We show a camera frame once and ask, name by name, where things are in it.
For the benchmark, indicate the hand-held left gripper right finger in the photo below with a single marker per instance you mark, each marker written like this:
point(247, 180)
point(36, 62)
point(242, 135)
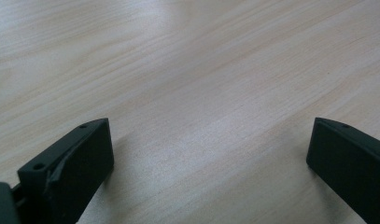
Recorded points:
point(349, 168)

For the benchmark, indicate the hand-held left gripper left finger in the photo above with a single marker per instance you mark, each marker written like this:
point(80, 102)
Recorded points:
point(75, 168)

